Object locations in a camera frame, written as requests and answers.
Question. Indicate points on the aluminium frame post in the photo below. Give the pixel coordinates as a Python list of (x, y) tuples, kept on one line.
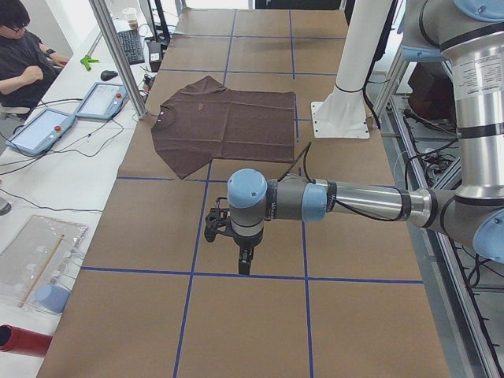
[(109, 33)]

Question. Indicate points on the near teach pendant tablet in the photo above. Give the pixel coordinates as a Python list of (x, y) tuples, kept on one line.
[(41, 132)]

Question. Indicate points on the green plastic clamp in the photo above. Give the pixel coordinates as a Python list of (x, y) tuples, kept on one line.
[(86, 61)]

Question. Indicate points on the black computer mouse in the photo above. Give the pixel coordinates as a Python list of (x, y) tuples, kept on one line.
[(107, 75)]

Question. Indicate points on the red cylinder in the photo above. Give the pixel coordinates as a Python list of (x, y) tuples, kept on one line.
[(24, 342)]

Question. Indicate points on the clear plastic bag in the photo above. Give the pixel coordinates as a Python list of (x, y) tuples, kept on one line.
[(45, 251)]

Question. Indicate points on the brown t-shirt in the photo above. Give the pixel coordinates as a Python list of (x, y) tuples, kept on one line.
[(207, 120)]

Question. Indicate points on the blue plastic cup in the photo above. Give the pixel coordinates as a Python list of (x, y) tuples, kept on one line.
[(52, 297)]

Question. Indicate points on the teach pendant tablet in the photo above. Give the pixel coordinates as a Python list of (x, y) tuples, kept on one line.
[(41, 132), (102, 102)]

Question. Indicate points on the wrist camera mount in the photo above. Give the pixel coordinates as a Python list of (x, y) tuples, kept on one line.
[(217, 223)]

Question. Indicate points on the black keyboard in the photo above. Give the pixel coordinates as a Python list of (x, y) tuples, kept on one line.
[(132, 46)]

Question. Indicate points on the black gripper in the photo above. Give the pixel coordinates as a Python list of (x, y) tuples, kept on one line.
[(244, 242)]

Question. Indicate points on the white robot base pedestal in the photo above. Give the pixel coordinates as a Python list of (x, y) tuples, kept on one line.
[(342, 114)]

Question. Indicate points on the far teach pendant tablet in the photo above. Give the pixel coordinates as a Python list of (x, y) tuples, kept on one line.
[(102, 102)]

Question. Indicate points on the seated person in black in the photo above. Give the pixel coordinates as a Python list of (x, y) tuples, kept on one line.
[(28, 67)]

